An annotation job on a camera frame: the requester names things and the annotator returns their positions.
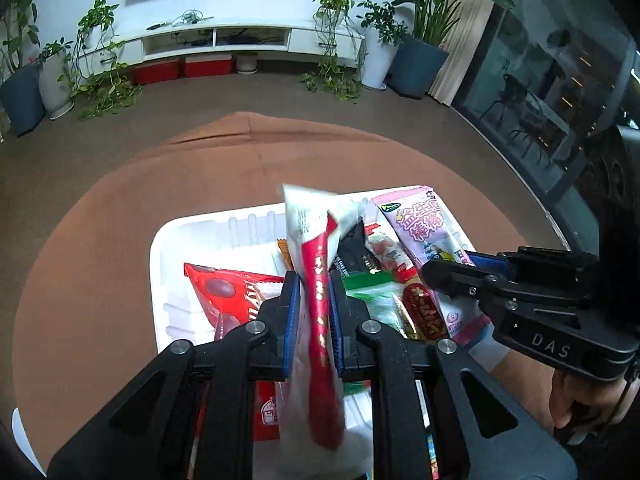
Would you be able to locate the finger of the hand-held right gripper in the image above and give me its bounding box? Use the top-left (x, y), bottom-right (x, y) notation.
top-left (469, 246), bottom-right (601, 305)
top-left (421, 257), bottom-right (593, 331)

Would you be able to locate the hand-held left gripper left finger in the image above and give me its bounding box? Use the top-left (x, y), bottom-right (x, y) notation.
top-left (47, 270), bottom-right (302, 480)

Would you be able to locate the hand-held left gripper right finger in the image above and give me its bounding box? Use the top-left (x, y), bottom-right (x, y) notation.
top-left (327, 270), bottom-right (578, 480)

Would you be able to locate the gold packet with red oval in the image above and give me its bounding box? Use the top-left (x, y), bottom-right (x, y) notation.
top-left (399, 281), bottom-right (449, 345)

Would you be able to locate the green and red snack packet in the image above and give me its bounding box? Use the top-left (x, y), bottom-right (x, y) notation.
top-left (344, 225), bottom-right (423, 338)

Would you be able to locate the pink snack packet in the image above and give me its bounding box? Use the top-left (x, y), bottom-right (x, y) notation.
top-left (371, 185), bottom-right (494, 347)

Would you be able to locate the orange snack packet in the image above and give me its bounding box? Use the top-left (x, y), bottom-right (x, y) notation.
top-left (276, 238), bottom-right (297, 275)

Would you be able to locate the large red snack packet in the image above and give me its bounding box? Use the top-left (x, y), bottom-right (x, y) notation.
top-left (183, 261), bottom-right (287, 443)

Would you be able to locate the long black snack packet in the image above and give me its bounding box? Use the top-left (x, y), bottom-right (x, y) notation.
top-left (331, 216), bottom-right (383, 281)

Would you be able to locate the white bag snack packet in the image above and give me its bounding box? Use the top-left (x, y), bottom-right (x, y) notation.
top-left (277, 182), bottom-right (375, 463)

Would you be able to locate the white plastic tray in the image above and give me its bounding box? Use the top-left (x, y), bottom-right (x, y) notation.
top-left (148, 182), bottom-right (511, 480)

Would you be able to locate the person's right hand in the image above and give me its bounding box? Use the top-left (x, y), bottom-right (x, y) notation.
top-left (547, 370), bottom-right (631, 447)

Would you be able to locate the black patio chair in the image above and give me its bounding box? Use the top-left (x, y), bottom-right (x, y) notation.
top-left (500, 74), bottom-right (543, 133)

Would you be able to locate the large-leaf plant in dark pot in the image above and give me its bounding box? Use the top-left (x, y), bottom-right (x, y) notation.
top-left (390, 0), bottom-right (516, 99)

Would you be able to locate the leafy plant in white pot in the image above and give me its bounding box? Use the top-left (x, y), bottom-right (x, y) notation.
top-left (357, 0), bottom-right (407, 92)

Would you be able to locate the beige curtain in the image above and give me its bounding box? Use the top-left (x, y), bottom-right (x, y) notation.
top-left (430, 0), bottom-right (516, 109)

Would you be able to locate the glass sliding door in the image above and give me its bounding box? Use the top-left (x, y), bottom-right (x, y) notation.
top-left (450, 0), bottom-right (640, 241)

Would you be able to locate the red storage box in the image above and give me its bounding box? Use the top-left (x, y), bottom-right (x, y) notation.
top-left (184, 54), bottom-right (233, 78)
top-left (132, 57), bottom-right (181, 85)

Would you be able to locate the trailing pothos plant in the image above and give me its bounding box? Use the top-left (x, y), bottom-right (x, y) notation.
top-left (300, 0), bottom-right (368, 102)
top-left (75, 0), bottom-right (144, 122)

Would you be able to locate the white television cabinet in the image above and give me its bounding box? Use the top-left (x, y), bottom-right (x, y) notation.
top-left (120, 22), bottom-right (366, 68)

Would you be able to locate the small plant in grey pot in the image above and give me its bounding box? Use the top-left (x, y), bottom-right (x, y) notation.
top-left (39, 40), bottom-right (76, 121)

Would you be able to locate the tall plant in dark pot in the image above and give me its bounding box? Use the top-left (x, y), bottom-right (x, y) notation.
top-left (0, 0), bottom-right (47, 137)

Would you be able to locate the bundle of cables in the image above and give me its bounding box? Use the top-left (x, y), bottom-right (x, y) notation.
top-left (171, 9), bottom-right (215, 27)

